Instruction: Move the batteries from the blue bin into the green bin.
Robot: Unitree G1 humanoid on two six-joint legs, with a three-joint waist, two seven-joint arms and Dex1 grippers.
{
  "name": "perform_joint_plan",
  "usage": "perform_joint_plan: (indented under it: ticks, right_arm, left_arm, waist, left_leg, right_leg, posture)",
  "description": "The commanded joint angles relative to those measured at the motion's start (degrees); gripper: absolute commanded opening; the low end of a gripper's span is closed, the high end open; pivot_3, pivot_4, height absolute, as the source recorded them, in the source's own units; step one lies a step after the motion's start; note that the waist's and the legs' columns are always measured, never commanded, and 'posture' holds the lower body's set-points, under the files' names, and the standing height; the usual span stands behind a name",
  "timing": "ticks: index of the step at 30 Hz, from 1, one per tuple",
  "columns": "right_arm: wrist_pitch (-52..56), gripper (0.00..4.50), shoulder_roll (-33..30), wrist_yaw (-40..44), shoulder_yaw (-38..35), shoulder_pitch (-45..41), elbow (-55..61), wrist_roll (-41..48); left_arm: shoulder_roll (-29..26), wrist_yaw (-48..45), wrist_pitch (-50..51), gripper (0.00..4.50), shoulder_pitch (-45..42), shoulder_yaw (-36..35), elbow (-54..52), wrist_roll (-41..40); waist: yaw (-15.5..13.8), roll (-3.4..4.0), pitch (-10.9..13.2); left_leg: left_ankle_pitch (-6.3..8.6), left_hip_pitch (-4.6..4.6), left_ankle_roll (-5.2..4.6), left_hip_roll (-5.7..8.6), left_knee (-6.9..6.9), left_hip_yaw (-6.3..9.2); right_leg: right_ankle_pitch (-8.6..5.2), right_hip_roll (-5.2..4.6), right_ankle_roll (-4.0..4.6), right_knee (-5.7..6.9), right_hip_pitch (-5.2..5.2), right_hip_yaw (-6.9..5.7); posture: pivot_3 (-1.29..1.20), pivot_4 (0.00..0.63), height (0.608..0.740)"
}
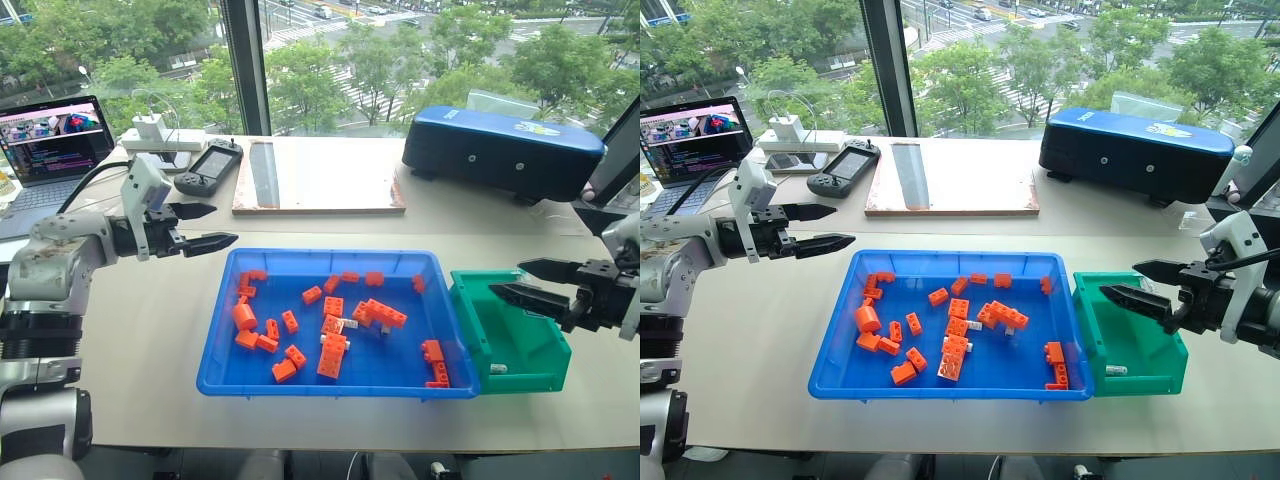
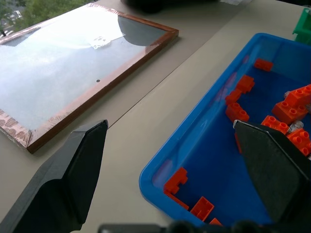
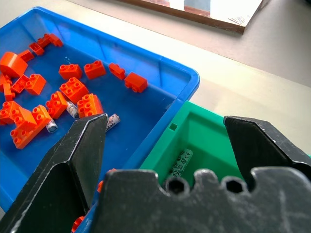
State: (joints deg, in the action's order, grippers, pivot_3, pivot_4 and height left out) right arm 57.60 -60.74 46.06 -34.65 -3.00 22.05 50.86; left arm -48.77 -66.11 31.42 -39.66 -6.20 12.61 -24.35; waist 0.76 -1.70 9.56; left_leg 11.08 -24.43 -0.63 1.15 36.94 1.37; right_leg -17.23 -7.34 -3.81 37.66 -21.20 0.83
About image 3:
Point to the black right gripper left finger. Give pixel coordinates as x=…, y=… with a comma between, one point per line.
x=58, y=174

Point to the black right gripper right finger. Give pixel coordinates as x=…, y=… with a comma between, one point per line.
x=257, y=143

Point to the green plastic bin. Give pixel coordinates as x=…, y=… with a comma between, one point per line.
x=201, y=136

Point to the white printed battery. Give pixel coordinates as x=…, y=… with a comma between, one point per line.
x=73, y=109
x=51, y=126
x=181, y=163
x=112, y=122

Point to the blue plastic bin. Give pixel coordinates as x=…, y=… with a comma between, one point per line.
x=136, y=114

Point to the orange curved plastic brick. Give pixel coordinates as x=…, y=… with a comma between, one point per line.
x=9, y=63

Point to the brown-edged board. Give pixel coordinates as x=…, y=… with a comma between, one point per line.
x=194, y=12

